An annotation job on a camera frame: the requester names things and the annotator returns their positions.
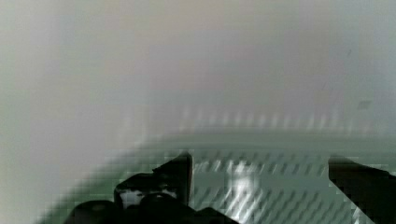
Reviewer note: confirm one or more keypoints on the green plastic strainer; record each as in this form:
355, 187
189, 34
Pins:
255, 178

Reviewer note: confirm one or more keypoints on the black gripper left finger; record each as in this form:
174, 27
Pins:
159, 197

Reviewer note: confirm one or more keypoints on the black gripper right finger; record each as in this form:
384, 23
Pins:
372, 190

